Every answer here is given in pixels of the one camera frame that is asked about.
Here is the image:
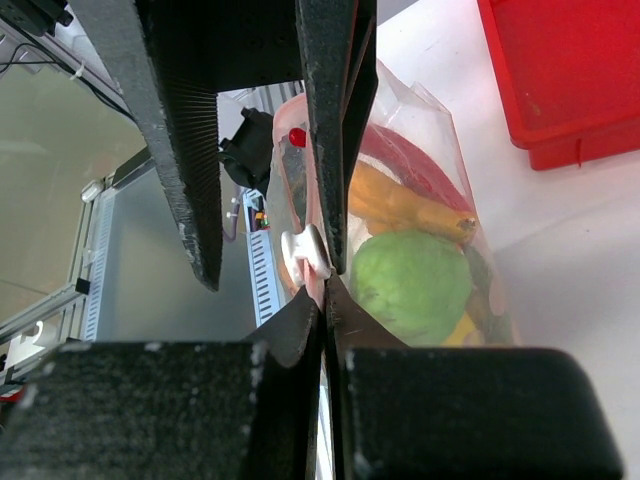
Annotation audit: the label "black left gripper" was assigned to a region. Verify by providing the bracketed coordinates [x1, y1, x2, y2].
[71, 0, 378, 291]

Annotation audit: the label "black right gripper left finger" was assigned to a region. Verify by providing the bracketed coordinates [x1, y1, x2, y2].
[1, 290, 321, 479]

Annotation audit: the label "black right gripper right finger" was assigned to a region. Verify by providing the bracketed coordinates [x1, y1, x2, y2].
[325, 276, 625, 479]

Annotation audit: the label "yellow mango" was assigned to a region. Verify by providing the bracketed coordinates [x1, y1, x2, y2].
[442, 313, 485, 347]

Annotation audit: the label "clear zip bag pink dots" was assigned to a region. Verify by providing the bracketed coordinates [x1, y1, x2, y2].
[264, 59, 524, 349]

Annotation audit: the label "white zip slider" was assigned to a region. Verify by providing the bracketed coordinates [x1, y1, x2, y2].
[280, 224, 331, 287]

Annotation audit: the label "red chili pepper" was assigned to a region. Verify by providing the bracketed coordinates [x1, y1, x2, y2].
[358, 125, 475, 215]

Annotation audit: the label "ginger root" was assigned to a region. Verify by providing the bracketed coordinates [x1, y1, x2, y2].
[348, 161, 478, 244]

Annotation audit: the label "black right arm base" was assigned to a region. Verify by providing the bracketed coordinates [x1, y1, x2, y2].
[217, 108, 273, 196]

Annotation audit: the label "red plastic bin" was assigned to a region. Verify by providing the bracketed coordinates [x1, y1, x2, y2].
[478, 1, 639, 171]

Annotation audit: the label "aluminium mounting rail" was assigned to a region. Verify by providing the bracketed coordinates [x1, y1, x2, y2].
[0, 19, 311, 371]

